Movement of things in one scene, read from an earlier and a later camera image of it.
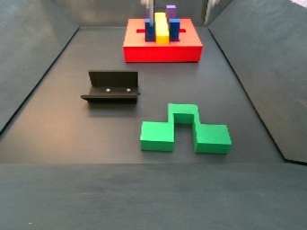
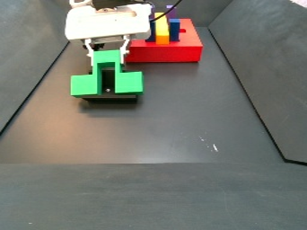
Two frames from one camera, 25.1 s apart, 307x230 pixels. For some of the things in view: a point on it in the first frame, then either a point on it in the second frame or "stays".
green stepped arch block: (212, 137) to (128, 82)
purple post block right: (171, 11) stays
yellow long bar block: (161, 37) stays
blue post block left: (148, 31) stays
